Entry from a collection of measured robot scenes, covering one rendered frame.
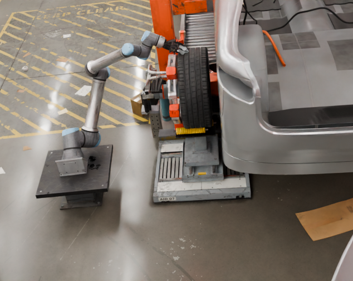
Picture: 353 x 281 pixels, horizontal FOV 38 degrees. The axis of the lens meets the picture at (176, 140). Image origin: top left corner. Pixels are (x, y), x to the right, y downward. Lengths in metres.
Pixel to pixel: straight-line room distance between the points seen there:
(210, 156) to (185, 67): 0.92
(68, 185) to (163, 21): 1.59
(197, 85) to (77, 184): 1.32
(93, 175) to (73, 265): 0.78
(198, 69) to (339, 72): 1.07
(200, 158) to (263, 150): 1.34
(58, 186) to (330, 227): 2.22
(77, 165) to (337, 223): 2.17
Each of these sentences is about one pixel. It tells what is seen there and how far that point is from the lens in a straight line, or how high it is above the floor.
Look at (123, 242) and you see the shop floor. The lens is 4.21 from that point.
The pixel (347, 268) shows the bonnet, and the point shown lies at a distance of 1.03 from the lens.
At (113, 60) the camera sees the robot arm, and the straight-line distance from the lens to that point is 4.10.
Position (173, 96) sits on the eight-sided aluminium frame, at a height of 0.96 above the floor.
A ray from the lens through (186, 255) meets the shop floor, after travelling 4.02.
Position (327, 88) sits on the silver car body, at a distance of 4.01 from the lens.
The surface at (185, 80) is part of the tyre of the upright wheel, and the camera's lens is 3.95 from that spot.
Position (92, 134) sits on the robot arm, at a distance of 4.52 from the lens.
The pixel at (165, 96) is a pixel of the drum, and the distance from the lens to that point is 4.23.
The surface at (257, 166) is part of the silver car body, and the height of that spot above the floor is 0.86.
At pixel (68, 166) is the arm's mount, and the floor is 0.39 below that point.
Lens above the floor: 3.05
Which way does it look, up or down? 37 degrees down
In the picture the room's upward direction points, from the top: 8 degrees counter-clockwise
